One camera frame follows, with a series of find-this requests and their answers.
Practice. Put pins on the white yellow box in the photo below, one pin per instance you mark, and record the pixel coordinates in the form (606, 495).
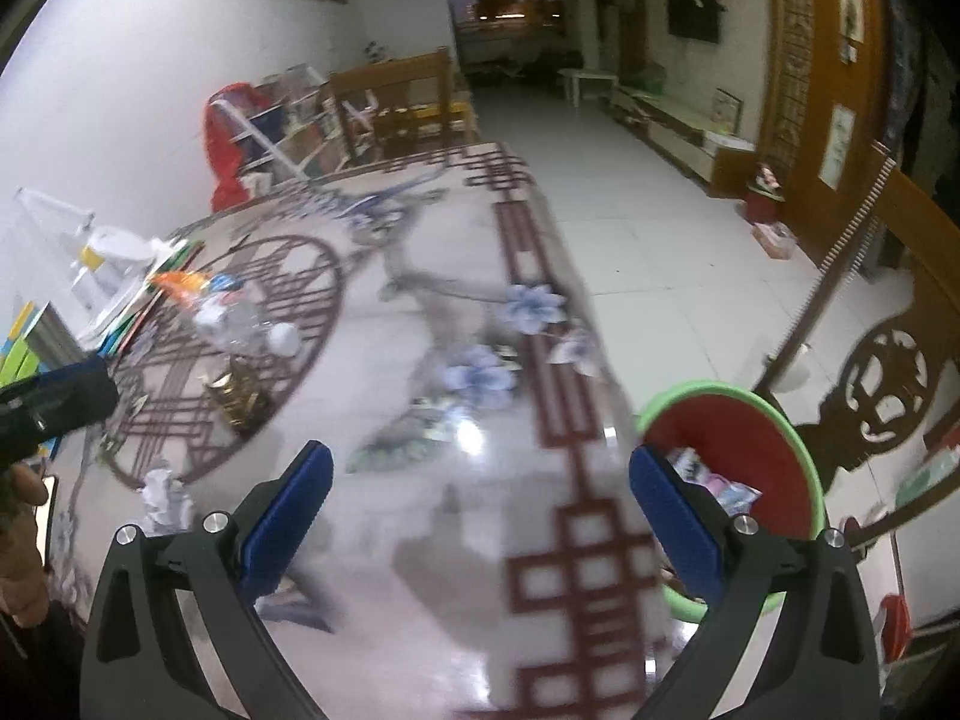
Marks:
(124, 247)

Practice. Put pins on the tissue box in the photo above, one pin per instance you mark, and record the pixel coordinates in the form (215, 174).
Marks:
(774, 240)

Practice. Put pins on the carved wooden chair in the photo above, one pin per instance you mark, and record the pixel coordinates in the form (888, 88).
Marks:
(892, 375)

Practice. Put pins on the red gift box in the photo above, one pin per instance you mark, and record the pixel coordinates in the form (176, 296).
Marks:
(765, 195)

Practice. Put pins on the white bookshelf rack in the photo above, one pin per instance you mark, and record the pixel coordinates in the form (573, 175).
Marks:
(292, 135)

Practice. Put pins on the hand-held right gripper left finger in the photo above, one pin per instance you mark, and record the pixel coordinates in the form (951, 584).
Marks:
(289, 517)

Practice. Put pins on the grey book stack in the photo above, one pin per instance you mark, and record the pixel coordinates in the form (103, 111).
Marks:
(60, 334)

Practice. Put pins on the wooden lattice partition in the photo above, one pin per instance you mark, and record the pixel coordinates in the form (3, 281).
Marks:
(806, 52)

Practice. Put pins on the red bag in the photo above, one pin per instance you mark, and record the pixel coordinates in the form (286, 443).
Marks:
(225, 150)

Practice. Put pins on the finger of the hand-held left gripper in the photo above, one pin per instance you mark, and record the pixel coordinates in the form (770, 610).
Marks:
(60, 405)

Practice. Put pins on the clear acrylic stand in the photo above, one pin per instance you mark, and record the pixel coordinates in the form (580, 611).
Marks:
(37, 240)

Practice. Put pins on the black wall television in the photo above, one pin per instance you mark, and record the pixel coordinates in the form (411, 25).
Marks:
(694, 15)

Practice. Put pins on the plain wooden chair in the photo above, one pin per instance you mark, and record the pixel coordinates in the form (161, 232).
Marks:
(397, 79)

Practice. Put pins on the stack of sticky notes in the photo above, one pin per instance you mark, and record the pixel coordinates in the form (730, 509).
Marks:
(19, 356)

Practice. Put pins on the red bin with green rim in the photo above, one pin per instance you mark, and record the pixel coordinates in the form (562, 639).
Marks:
(750, 450)

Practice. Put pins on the person's left hand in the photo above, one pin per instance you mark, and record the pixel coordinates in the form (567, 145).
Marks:
(22, 540)

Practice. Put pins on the television cabinet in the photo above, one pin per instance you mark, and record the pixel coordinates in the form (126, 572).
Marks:
(682, 135)

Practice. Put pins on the stack of books and pens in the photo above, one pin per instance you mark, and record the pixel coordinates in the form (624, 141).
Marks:
(142, 307)

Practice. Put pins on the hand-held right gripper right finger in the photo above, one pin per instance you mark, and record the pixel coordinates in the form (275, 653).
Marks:
(667, 517)

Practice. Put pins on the orange plastic wrapper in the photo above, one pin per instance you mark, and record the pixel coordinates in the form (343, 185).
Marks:
(176, 285)

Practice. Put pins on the clear bottle with white cap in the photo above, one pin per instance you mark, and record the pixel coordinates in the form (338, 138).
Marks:
(240, 326)

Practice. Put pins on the gold foil wrapper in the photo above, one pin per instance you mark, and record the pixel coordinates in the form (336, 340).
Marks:
(240, 394)

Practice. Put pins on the small standing picture frame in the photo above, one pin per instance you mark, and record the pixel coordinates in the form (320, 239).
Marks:
(726, 109)

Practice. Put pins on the crumpled white paper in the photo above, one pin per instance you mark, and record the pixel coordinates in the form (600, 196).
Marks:
(165, 499)

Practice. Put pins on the white stool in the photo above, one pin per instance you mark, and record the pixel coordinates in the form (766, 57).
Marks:
(589, 79)

